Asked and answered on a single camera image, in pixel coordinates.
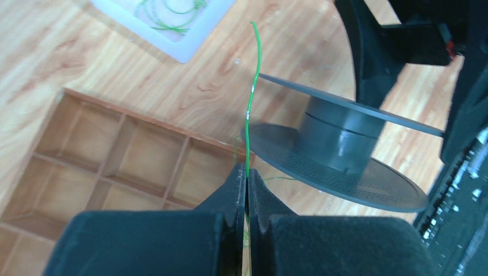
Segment wooden compartment tray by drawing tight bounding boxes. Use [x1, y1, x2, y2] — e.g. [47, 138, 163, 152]
[1, 89, 246, 275]

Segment green wires in bin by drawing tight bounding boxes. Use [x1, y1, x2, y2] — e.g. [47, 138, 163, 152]
[134, 0, 208, 35]

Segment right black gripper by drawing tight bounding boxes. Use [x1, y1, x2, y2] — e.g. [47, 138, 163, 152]
[334, 0, 487, 163]

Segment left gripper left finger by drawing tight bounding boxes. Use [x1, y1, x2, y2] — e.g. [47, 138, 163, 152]
[43, 163, 246, 275]

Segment dark grey spool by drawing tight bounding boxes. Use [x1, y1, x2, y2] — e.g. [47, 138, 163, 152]
[242, 74, 444, 213]

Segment green wire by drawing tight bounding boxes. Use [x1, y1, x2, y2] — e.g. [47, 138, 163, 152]
[232, 21, 298, 248]

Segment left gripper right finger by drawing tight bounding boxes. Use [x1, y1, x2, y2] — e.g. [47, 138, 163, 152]
[247, 169, 434, 275]

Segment translucent plastic bin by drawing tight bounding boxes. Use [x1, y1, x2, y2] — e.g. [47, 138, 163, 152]
[92, 0, 235, 63]

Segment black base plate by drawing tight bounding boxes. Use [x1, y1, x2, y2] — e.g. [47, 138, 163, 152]
[413, 130, 487, 275]

